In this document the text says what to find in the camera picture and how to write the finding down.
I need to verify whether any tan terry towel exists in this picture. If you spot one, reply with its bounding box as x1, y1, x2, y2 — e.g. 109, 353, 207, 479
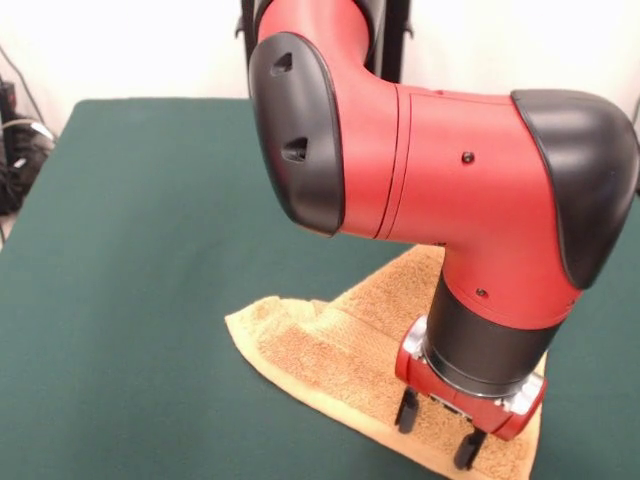
223, 244, 552, 480

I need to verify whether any black and white cable bundle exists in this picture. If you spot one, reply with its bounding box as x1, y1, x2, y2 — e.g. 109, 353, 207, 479
0, 114, 56, 216

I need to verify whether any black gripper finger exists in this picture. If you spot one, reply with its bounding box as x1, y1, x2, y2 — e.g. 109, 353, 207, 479
452, 425, 488, 472
394, 385, 421, 434

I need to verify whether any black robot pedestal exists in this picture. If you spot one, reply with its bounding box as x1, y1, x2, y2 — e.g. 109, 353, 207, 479
234, 0, 416, 85

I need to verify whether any dark green table cloth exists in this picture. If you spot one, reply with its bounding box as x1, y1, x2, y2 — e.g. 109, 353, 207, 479
0, 97, 640, 480

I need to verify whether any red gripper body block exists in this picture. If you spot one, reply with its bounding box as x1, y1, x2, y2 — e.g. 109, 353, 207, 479
393, 314, 549, 443

